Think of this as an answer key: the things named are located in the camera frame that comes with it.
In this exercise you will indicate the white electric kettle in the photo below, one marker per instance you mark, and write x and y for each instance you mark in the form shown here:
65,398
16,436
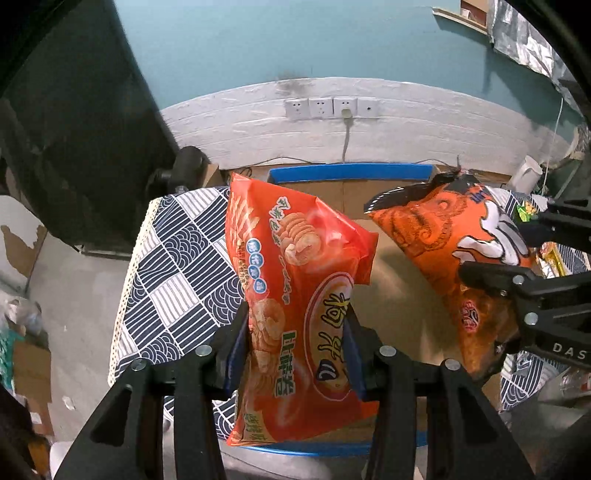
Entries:
526,173

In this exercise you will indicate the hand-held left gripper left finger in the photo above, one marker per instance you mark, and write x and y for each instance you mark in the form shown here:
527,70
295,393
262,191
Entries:
234,355

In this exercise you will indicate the red shrimp chip bag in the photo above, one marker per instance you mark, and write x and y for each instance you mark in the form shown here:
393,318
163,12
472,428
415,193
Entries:
295,277

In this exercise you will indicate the brown cardboard carton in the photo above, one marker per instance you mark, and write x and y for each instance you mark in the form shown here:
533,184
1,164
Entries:
30,374

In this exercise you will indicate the orange octopus print snack bag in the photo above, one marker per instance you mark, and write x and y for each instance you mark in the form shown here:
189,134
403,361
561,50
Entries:
429,240

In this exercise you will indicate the wooden wall shelf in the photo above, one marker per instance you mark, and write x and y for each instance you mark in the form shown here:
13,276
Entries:
466,14

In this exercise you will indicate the silver foil sheet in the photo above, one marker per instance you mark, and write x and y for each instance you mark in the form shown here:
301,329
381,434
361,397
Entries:
521,37

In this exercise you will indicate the green snack packet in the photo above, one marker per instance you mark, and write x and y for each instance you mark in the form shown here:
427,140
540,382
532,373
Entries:
526,211

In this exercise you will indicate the dark panel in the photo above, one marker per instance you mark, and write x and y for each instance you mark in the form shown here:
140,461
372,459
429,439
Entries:
92,138

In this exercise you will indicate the cardboard box with blue tape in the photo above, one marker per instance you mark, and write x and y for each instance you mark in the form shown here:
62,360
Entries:
397,290

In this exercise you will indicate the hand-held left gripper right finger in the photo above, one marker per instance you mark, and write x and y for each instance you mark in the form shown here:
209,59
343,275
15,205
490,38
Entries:
355,364

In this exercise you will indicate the black clamp knob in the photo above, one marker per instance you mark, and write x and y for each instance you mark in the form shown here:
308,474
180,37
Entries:
187,161

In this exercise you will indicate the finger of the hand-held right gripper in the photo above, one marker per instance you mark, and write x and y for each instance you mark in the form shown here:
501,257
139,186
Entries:
568,221
498,277

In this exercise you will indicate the white wall socket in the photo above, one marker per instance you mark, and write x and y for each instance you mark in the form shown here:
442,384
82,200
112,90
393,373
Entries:
320,108
337,104
296,109
368,107

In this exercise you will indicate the navy white patterned tablecloth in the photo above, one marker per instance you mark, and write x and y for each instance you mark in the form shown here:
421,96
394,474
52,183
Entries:
175,277

